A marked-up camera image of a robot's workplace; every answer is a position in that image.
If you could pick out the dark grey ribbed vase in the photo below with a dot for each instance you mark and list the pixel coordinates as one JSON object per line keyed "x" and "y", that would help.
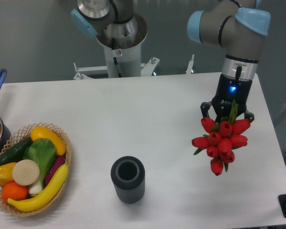
{"x": 128, "y": 177}

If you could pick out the orange fruit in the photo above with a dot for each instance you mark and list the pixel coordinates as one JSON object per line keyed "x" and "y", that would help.
{"x": 14, "y": 191}

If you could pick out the white metal base bracket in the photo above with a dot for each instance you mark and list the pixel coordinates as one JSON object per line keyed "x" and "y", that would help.
{"x": 93, "y": 70}

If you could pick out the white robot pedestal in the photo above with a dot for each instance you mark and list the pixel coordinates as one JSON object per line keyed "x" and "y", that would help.
{"x": 122, "y": 47}

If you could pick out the yellow squash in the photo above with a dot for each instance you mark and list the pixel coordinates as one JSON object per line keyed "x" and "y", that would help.
{"x": 43, "y": 132}

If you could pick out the yellow bell pepper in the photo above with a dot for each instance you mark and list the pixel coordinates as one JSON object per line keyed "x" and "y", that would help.
{"x": 6, "y": 173}

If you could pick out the purple eggplant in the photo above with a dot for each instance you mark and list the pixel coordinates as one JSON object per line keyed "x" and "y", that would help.
{"x": 60, "y": 160}

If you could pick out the red tulip bouquet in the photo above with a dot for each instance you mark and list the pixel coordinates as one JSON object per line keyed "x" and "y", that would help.
{"x": 221, "y": 139}

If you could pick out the yellow banana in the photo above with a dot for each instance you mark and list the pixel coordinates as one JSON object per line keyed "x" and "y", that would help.
{"x": 46, "y": 195}

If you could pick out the green bok choy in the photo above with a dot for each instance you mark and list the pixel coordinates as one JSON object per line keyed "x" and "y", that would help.
{"x": 43, "y": 152}

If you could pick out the woven wicker basket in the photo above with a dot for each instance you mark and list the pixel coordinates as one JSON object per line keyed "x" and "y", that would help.
{"x": 22, "y": 134}

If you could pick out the green cucumber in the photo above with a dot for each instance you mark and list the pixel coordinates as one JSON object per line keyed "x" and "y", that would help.
{"x": 15, "y": 152}

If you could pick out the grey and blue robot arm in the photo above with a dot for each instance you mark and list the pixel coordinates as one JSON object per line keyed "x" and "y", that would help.
{"x": 236, "y": 25}

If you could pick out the beige round disc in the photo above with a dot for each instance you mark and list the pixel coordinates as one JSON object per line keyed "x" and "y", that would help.
{"x": 25, "y": 172}

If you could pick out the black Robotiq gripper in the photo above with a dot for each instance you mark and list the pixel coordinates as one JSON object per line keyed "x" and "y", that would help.
{"x": 229, "y": 89}

